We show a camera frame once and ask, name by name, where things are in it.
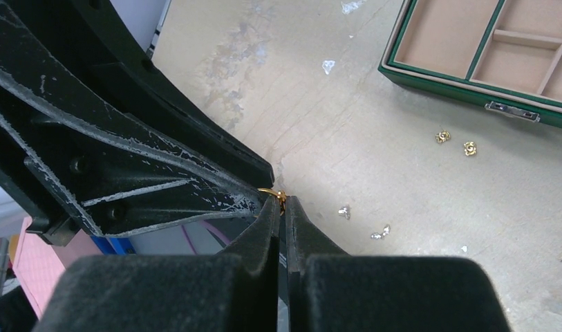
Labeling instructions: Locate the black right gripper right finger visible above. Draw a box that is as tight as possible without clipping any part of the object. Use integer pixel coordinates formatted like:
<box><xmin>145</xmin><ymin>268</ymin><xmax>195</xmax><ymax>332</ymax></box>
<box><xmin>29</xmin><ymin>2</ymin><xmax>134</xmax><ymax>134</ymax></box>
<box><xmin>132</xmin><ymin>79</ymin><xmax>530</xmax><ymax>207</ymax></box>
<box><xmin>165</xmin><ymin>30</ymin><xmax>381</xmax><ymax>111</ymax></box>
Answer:
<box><xmin>285</xmin><ymin>196</ymin><xmax>509</xmax><ymax>331</ymax></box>

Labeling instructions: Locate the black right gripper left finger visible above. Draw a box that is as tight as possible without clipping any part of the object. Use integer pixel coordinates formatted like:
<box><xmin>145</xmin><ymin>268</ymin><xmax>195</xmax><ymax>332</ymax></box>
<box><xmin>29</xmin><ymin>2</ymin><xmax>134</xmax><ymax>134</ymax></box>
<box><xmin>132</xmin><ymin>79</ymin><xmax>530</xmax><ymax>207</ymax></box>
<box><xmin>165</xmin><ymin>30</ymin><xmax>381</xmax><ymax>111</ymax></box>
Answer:
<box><xmin>35</xmin><ymin>197</ymin><xmax>280</xmax><ymax>331</ymax></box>

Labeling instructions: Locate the gold ring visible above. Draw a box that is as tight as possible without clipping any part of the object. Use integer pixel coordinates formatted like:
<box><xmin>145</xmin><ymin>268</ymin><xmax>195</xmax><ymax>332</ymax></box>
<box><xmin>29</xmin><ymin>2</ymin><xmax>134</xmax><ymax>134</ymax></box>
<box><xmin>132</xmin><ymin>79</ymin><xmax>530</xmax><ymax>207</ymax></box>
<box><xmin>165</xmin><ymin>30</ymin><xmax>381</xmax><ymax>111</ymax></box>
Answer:
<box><xmin>256</xmin><ymin>187</ymin><xmax>288</xmax><ymax>216</ymax></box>

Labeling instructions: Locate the green jewelry box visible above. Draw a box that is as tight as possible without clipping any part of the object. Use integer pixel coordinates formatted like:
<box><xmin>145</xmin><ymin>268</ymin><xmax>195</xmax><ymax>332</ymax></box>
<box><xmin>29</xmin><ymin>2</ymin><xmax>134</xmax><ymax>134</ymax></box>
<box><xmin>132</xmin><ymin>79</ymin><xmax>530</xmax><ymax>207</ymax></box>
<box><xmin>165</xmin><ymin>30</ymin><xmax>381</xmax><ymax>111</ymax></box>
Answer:
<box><xmin>377</xmin><ymin>0</ymin><xmax>562</xmax><ymax>132</ymax></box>

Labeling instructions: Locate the green jewelry tray insert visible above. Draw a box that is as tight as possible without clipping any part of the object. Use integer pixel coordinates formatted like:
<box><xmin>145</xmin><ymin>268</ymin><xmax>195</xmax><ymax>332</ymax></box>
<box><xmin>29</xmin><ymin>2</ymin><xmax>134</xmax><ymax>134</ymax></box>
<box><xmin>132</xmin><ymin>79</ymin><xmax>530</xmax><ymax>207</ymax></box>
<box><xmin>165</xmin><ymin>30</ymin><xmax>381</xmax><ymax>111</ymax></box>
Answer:
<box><xmin>393</xmin><ymin>0</ymin><xmax>562</xmax><ymax>107</ymax></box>

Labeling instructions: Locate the small silver earring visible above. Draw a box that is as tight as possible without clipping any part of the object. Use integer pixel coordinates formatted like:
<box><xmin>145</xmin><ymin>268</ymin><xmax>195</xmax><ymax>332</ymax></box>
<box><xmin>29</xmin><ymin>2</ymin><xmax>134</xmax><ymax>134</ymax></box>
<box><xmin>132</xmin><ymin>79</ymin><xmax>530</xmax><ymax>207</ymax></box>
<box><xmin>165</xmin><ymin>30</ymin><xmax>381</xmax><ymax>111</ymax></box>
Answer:
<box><xmin>338</xmin><ymin>205</ymin><xmax>351</xmax><ymax>220</ymax></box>
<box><xmin>371</xmin><ymin>224</ymin><xmax>391</xmax><ymax>240</ymax></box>

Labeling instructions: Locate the gold earring left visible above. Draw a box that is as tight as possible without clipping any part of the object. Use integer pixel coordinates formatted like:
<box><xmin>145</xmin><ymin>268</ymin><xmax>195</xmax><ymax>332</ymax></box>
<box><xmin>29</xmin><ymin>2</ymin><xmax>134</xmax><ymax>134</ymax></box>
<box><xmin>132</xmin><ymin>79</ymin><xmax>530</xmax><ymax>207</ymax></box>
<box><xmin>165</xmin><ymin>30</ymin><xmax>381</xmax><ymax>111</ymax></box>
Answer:
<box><xmin>435</xmin><ymin>131</ymin><xmax>451</xmax><ymax>144</ymax></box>

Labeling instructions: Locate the gold earring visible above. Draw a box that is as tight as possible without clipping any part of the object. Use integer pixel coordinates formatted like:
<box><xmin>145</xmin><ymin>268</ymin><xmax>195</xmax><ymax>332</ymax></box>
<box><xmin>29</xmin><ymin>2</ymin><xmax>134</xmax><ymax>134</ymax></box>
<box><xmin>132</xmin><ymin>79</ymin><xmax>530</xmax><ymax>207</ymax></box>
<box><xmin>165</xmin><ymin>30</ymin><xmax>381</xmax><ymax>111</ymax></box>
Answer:
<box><xmin>463</xmin><ymin>141</ymin><xmax>477</xmax><ymax>156</ymax></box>
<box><xmin>435</xmin><ymin>131</ymin><xmax>451</xmax><ymax>144</ymax></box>

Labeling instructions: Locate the gold earring right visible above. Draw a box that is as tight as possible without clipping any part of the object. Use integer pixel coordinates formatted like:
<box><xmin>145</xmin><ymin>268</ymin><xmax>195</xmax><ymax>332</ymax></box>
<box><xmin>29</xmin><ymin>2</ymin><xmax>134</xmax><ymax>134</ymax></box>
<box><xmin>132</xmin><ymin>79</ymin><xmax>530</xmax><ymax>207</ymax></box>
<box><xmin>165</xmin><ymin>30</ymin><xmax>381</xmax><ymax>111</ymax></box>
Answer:
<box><xmin>463</xmin><ymin>141</ymin><xmax>477</xmax><ymax>156</ymax></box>

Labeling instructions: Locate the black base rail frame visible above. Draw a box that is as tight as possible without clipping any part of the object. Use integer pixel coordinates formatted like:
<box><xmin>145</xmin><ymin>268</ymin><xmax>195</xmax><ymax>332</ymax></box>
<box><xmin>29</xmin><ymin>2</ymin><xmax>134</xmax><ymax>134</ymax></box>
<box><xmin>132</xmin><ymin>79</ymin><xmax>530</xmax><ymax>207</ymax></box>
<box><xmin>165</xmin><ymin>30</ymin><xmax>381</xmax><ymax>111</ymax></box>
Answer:
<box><xmin>0</xmin><ymin>1</ymin><xmax>274</xmax><ymax>246</ymax></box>

